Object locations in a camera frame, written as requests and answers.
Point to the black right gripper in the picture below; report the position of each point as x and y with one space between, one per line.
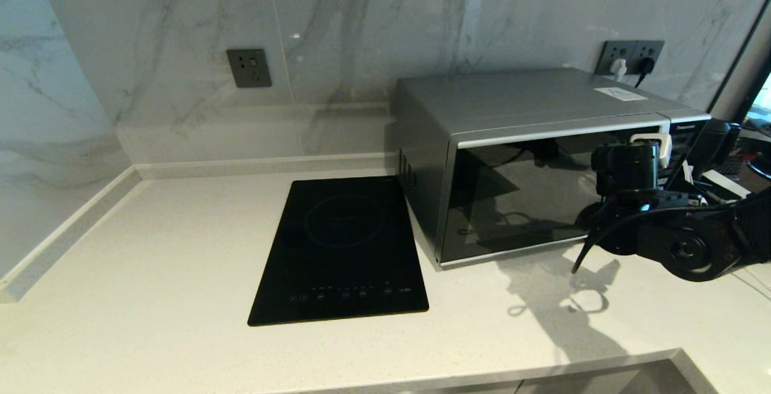
626 168

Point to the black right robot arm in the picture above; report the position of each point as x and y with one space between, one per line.
692 249

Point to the silver microwave oven body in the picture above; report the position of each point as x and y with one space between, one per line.
512 97

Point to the white tissue piece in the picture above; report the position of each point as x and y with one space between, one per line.
686 171

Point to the white paper sticker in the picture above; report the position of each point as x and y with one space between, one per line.
620 94

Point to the black power plug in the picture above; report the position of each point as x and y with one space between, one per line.
646 66

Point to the white power plug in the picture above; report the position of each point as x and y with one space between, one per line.
618 69

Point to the grey cabinet door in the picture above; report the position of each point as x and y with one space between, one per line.
482 389
602 382

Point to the black induction cooktop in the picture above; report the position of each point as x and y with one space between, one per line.
343 249

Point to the dark grey wall socket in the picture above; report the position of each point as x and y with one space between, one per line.
655 49
249 68
607 50

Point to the dark window frame post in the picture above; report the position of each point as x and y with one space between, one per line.
744 75

